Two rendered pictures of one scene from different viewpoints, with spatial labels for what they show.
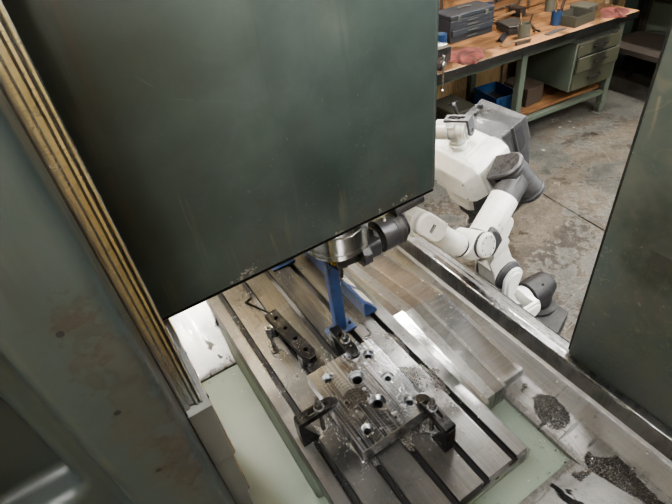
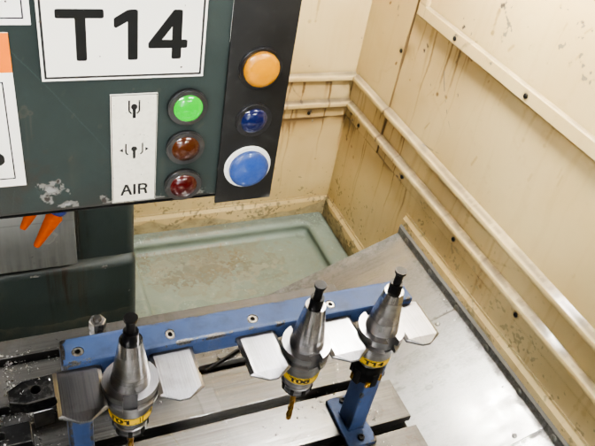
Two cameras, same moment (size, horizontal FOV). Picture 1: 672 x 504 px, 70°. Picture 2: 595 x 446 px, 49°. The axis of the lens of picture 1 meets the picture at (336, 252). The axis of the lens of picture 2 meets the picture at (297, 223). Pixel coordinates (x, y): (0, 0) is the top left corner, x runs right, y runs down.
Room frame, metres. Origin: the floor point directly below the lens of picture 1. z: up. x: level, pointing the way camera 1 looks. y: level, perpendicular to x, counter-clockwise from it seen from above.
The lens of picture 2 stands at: (1.31, -0.46, 1.85)
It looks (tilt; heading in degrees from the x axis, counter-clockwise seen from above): 38 degrees down; 88
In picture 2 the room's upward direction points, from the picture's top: 12 degrees clockwise
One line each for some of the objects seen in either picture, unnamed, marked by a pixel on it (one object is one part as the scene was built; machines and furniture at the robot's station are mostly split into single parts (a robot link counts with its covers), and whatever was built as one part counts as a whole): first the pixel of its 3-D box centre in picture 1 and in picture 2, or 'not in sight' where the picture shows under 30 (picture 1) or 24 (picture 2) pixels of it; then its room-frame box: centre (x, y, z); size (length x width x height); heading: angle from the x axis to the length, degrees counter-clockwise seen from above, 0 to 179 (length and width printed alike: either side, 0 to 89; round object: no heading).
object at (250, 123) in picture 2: not in sight; (253, 120); (1.28, -0.06, 1.62); 0.02 x 0.01 x 0.02; 27
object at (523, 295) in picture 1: (511, 305); not in sight; (1.64, -0.85, 0.28); 0.21 x 0.20 x 0.13; 117
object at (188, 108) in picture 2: not in sight; (188, 107); (1.24, -0.08, 1.63); 0.02 x 0.01 x 0.02; 27
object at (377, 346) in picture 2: not in sight; (379, 332); (1.47, 0.15, 1.21); 0.06 x 0.06 x 0.03
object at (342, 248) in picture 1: (334, 222); not in sight; (0.92, -0.01, 1.49); 0.16 x 0.16 x 0.12
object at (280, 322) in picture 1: (291, 339); (96, 385); (1.06, 0.19, 0.93); 0.26 x 0.05 x 0.06; 32
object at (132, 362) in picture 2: not in sight; (130, 359); (1.18, 0.00, 1.26); 0.04 x 0.04 x 0.07
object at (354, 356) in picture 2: not in sight; (343, 340); (1.42, 0.12, 1.21); 0.07 x 0.05 x 0.01; 117
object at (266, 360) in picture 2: not in sight; (264, 357); (1.32, 0.07, 1.21); 0.07 x 0.05 x 0.01; 117
